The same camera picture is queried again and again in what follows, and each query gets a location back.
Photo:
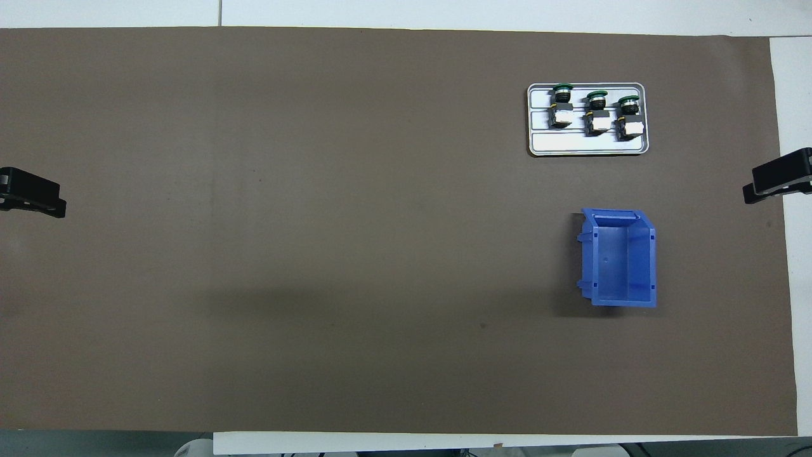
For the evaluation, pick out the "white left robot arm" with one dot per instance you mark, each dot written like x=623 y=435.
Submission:
x=190 y=449

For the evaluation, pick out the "green push button switch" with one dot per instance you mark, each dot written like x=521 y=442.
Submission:
x=631 y=128
x=561 y=115
x=597 y=122

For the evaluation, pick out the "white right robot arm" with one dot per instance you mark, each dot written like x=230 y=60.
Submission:
x=596 y=452

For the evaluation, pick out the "brown table mat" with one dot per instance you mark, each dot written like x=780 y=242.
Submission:
x=380 y=254

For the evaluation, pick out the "grey metal tray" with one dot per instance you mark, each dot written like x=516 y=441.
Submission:
x=571 y=145

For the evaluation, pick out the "blue plastic bin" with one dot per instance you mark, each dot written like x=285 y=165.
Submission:
x=609 y=260

